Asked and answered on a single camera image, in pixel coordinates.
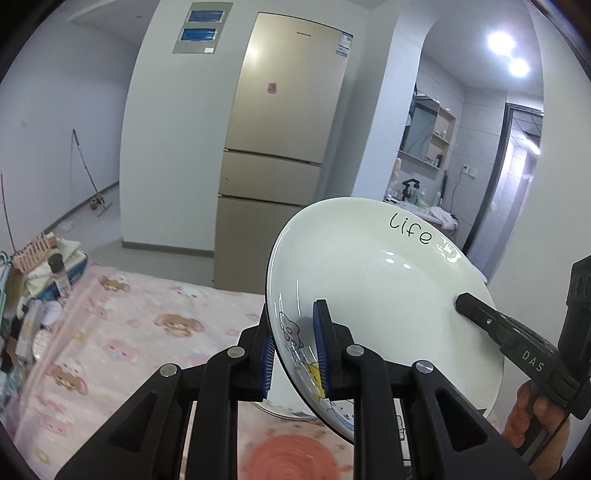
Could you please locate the white lettered plate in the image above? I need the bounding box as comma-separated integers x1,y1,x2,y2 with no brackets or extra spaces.
265,197,506,446

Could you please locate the gold refrigerator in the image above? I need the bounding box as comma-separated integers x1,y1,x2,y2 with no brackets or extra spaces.
212,11,356,296

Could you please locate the pink carrot-print bowl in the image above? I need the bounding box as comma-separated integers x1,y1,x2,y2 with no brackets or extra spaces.
242,434,340,480

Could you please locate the floor mop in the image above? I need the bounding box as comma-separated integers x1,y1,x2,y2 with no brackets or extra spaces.
71,129,113,217

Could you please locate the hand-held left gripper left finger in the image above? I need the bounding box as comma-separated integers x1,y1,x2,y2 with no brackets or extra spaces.
54,305,278,480

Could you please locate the pile of assorted packets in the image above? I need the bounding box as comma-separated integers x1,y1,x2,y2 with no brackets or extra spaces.
0,249,61,384

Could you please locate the pink cartoon-print tablecloth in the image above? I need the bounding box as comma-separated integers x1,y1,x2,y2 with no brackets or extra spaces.
9,261,504,480

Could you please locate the pink miniature fence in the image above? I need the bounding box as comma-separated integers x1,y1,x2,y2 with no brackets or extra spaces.
13,232,60,271

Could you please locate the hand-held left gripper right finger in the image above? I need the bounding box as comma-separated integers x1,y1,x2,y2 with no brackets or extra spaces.
312,299,539,480

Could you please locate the grey wall electrical panel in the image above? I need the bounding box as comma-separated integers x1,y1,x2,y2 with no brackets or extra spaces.
173,2,234,55

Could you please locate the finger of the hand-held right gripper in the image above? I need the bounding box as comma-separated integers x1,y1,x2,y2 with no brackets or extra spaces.
455,292,580,407

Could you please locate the white towel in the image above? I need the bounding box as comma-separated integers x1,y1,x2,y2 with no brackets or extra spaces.
427,206,459,229

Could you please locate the black-capped bottle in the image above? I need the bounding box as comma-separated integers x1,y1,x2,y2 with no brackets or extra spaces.
47,253,70,298

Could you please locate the mirror wall cabinet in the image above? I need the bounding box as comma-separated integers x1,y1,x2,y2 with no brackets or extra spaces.
399,85,457,171

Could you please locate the black door frame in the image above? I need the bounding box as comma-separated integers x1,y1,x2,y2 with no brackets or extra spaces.
462,102,543,259

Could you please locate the person's right hand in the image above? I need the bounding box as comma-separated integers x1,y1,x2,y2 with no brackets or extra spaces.
502,382,568,472

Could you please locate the blue patterned box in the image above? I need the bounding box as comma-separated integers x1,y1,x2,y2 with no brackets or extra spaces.
28,256,90,296

